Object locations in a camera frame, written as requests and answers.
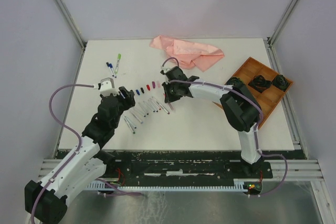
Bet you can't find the green-tipped white pen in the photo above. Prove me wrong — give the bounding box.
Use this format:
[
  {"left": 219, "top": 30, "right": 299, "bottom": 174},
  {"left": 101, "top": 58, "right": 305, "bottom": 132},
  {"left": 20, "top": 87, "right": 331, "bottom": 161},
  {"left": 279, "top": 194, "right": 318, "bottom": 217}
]
[{"left": 123, "top": 116, "right": 135, "bottom": 134}]

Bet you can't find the light green capped pen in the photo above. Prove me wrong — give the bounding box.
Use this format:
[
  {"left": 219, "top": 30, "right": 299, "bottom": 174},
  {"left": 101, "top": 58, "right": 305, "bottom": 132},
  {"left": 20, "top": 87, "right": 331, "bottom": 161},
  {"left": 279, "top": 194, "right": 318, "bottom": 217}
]
[{"left": 115, "top": 54, "right": 121, "bottom": 74}]

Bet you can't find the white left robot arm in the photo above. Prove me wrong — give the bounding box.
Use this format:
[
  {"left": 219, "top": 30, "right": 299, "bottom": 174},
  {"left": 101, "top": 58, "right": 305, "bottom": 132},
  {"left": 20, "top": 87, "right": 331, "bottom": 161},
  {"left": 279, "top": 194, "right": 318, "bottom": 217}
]
[{"left": 24, "top": 84, "right": 135, "bottom": 223}]

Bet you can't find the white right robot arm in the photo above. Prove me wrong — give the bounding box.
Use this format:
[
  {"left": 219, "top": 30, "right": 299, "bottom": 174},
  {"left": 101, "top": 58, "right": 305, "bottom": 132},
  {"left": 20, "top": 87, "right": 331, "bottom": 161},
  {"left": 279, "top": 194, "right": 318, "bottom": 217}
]
[{"left": 161, "top": 66, "right": 263, "bottom": 177}]

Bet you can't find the pink cloth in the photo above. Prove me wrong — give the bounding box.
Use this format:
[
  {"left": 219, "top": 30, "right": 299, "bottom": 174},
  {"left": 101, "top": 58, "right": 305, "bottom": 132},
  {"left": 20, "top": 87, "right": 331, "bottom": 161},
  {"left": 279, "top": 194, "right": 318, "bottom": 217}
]
[{"left": 150, "top": 35, "right": 225, "bottom": 72}]

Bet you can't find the green black coiled bundle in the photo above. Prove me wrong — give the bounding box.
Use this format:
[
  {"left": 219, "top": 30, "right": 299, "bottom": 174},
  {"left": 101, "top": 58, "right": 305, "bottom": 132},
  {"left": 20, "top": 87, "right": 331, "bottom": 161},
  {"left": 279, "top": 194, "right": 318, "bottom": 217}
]
[{"left": 226, "top": 76, "right": 244, "bottom": 87}]

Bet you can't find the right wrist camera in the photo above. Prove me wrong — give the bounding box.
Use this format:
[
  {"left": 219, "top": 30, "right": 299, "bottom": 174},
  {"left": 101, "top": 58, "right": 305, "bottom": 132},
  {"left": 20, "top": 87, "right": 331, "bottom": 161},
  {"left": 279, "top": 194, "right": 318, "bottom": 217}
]
[{"left": 160, "top": 66, "right": 171, "bottom": 75}]

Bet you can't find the black mounting base plate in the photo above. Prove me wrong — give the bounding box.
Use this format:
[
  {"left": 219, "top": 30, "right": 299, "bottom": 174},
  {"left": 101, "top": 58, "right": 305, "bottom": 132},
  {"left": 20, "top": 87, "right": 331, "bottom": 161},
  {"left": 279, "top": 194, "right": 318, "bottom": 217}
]
[{"left": 86, "top": 151, "right": 274, "bottom": 186}]

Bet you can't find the black coiled cable bundle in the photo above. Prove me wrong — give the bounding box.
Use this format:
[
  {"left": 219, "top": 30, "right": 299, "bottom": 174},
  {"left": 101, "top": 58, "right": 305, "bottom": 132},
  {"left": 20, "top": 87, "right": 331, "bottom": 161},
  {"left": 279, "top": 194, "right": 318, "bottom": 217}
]
[
  {"left": 271, "top": 74, "right": 292, "bottom": 91},
  {"left": 248, "top": 74, "right": 271, "bottom": 94}
]

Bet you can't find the white cable duct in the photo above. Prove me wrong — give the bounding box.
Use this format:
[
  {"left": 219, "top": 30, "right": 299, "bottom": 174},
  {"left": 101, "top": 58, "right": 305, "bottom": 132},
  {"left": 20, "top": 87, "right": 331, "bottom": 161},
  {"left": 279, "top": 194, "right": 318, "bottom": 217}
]
[{"left": 84, "top": 181, "right": 247, "bottom": 192}]

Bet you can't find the aluminium frame post left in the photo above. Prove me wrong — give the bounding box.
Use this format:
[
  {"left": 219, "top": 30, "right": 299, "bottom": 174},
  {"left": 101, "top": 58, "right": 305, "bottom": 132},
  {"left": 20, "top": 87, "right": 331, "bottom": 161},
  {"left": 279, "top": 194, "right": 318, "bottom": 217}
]
[{"left": 54, "top": 0, "right": 87, "bottom": 48}]

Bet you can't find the aluminium frame post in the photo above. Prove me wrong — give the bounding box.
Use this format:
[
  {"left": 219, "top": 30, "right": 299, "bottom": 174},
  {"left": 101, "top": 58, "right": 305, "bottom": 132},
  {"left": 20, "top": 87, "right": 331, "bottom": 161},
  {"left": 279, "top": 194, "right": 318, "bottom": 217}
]
[
  {"left": 54, "top": 0, "right": 87, "bottom": 48},
  {"left": 268, "top": 0, "right": 300, "bottom": 47}
]

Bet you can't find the aluminium frame post right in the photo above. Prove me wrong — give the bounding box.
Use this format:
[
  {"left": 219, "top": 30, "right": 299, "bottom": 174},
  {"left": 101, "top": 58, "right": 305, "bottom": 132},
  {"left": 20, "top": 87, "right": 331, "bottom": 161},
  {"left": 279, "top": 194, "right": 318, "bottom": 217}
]
[{"left": 268, "top": 0, "right": 300, "bottom": 47}]

